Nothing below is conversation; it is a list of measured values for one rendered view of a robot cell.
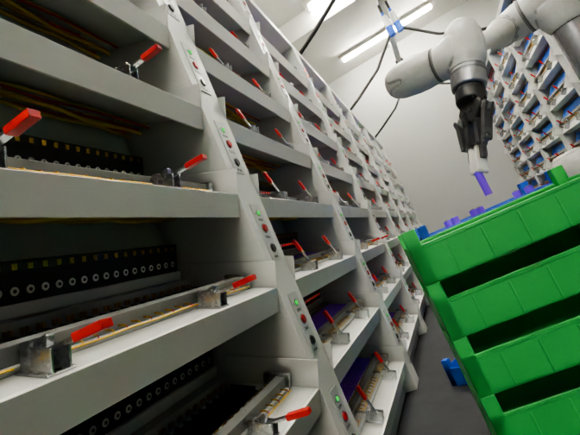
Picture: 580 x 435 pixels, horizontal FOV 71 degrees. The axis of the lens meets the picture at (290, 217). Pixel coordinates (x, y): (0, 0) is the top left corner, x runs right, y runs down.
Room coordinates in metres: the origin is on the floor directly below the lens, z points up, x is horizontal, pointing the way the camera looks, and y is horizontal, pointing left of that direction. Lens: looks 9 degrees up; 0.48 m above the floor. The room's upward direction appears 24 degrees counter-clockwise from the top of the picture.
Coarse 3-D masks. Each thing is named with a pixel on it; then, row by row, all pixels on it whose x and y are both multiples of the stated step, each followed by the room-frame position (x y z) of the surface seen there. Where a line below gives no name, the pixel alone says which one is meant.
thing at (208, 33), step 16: (176, 0) 0.89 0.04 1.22; (192, 0) 1.02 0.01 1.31; (192, 16) 0.96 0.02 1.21; (208, 16) 1.03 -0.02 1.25; (208, 32) 1.11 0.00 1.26; (224, 32) 1.11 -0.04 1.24; (208, 48) 1.21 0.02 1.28; (224, 48) 1.22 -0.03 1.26; (240, 48) 1.21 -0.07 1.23; (240, 64) 1.36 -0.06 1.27; (256, 64) 1.32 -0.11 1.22
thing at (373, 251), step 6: (366, 234) 2.10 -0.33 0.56; (372, 234) 2.09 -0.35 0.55; (378, 234) 2.08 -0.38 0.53; (360, 240) 2.12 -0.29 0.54; (378, 240) 2.09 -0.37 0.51; (360, 246) 1.51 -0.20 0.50; (372, 246) 1.85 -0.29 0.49; (378, 246) 1.90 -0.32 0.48; (384, 246) 2.08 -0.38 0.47; (366, 252) 1.61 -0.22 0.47; (372, 252) 1.74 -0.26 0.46; (378, 252) 1.89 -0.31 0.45; (366, 258) 1.61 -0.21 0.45; (372, 258) 1.73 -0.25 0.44
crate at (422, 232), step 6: (546, 174) 0.84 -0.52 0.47; (522, 186) 1.01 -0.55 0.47; (540, 186) 0.94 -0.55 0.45; (522, 192) 1.01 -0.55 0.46; (528, 192) 0.84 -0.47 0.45; (516, 198) 0.84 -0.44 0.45; (498, 204) 1.03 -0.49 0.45; (504, 204) 0.85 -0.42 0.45; (486, 210) 1.04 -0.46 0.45; (474, 216) 0.86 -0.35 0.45; (462, 222) 0.86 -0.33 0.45; (420, 228) 0.88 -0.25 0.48; (444, 228) 1.06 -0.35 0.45; (420, 234) 0.88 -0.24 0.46; (426, 234) 0.88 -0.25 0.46; (432, 234) 0.88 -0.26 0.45; (420, 240) 0.91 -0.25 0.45
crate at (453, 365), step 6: (444, 360) 1.32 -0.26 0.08; (456, 360) 1.37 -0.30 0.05; (444, 366) 1.32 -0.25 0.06; (450, 366) 1.32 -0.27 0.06; (456, 366) 1.37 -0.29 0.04; (450, 372) 1.32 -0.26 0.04; (456, 372) 1.30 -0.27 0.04; (450, 378) 1.32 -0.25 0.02; (456, 378) 1.31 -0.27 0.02; (462, 378) 1.29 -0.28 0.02; (456, 384) 1.32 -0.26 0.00; (462, 384) 1.30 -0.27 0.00
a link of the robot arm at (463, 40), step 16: (464, 16) 1.03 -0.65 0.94; (448, 32) 1.04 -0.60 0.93; (464, 32) 1.01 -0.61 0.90; (480, 32) 1.02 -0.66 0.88; (432, 48) 1.07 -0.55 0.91; (448, 48) 1.03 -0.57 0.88; (464, 48) 1.01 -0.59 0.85; (480, 48) 1.01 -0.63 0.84; (432, 64) 1.07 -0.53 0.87; (448, 64) 1.04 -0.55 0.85
